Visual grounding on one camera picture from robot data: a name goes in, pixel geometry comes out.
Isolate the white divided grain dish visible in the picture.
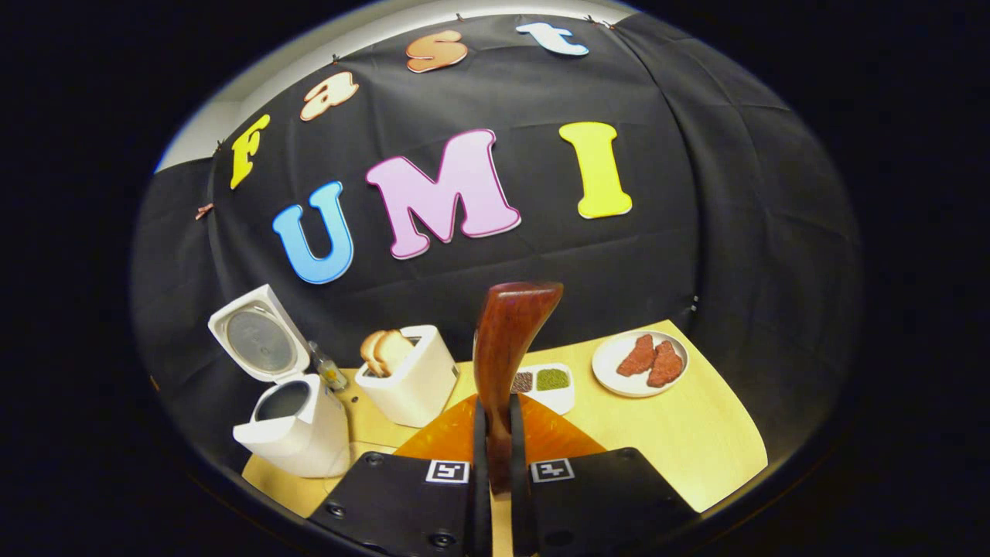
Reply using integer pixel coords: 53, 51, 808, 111
510, 364, 575, 416

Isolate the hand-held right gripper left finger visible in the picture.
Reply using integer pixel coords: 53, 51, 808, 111
306, 395, 493, 557

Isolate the white round plate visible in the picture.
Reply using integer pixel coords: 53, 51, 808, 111
592, 330, 689, 398

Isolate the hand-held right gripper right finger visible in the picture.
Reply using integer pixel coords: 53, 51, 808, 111
508, 393, 702, 557

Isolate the black backdrop cloth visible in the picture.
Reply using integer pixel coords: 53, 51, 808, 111
130, 12, 863, 473

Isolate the red meat piece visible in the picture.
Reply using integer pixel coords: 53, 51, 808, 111
647, 340, 684, 388
616, 334, 657, 378

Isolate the small glass bottle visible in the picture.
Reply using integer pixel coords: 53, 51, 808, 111
308, 340, 349, 391

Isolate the brown wooden spoon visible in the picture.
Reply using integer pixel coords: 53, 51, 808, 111
473, 282, 565, 497

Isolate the white rice cooker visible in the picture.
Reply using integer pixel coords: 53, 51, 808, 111
207, 284, 353, 479

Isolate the toasted bread slice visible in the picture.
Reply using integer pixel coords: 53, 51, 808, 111
377, 329, 416, 374
360, 331, 390, 378

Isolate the white toaster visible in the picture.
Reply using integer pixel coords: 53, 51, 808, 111
356, 325, 461, 429

